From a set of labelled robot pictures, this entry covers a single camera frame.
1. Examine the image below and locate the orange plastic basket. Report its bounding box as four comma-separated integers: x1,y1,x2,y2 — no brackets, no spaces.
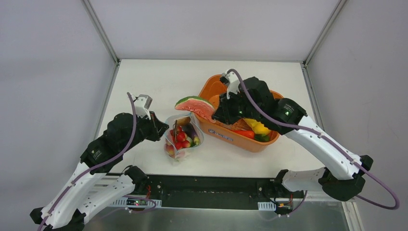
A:
195,75,280,153

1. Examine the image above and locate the white mushroom toy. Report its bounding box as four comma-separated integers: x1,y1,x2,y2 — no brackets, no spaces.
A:
175,116,191,127

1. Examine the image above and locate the dark purple eggplant toy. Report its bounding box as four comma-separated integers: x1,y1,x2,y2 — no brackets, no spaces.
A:
184,123,201,146

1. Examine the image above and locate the clear zip top bag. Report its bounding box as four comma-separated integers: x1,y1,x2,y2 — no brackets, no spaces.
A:
164,113,204,162

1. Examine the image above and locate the red peach cluster toy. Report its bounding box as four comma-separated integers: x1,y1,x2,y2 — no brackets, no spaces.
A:
165,125,193,159

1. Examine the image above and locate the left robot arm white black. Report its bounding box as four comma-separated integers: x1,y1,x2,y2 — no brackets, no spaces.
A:
30,111,169,231

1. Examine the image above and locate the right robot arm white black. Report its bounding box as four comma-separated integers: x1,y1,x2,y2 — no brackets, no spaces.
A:
212,72,373,201

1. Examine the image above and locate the yellow napa cabbage toy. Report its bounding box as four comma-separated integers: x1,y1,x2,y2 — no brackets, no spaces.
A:
243,118,271,136

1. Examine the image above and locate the orange carrot toy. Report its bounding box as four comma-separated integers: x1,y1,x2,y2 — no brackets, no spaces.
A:
232,130,255,140

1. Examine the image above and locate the green leafy vegetable toy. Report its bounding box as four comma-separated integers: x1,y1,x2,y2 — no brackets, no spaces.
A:
254,134,270,142

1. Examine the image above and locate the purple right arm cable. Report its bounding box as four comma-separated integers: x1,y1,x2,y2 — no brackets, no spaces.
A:
225,68,400,210

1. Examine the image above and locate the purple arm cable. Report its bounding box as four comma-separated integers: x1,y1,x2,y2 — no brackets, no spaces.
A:
225,68,400,210
37,92,138,231

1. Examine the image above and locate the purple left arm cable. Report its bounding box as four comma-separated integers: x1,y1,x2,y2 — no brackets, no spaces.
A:
37,92,138,231

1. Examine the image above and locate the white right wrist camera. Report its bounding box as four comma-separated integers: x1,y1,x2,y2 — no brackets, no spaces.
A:
220,71,240,100

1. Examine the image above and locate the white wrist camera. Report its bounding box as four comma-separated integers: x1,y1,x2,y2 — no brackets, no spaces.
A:
131,94,153,120
220,71,240,100

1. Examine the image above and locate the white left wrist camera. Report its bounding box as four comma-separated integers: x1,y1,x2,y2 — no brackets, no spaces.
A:
131,94,153,120

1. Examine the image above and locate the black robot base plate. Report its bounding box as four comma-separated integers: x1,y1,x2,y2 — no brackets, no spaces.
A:
132,175,304,210

